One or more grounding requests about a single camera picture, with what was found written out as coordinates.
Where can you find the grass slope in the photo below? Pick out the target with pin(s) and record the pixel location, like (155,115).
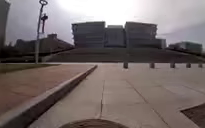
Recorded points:
(123,55)

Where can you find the row of bollards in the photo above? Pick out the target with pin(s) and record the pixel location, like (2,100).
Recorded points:
(125,65)

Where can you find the large dark block building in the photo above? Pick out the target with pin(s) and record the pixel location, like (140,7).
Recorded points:
(90,35)

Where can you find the grey concrete slab plaza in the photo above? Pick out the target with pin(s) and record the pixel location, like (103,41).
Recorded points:
(140,96)

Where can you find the low dark building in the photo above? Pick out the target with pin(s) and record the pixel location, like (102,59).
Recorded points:
(50,43)

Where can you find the round manhole cover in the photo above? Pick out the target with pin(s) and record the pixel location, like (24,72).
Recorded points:
(93,124)

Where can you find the grey stone kerb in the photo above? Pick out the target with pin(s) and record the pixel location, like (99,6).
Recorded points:
(40,101)

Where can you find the reddish paved area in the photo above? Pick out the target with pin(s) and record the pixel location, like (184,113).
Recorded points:
(26,83)

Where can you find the low wide building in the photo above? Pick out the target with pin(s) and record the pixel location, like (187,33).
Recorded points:
(188,47)

